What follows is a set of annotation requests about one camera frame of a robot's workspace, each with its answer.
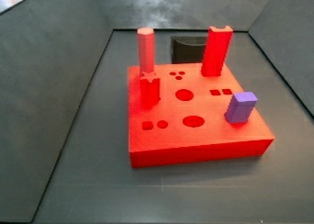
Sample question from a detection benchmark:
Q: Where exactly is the red star peg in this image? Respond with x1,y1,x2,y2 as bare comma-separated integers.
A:
140,72,160,108

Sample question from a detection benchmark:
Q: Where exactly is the purple hexagonal peg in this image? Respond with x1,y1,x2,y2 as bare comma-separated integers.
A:
224,92,258,124

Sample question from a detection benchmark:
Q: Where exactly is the tall red notched peg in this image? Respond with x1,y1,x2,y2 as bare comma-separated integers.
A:
201,26,232,77

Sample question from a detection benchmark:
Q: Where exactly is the red peg board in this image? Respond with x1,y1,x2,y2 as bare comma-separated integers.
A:
127,63,275,168

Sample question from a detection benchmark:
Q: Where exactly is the pink hexagonal peg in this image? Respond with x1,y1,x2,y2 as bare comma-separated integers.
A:
137,28,155,76

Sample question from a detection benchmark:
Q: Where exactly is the black curved bracket stand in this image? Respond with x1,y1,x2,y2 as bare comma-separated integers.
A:
171,36,205,64

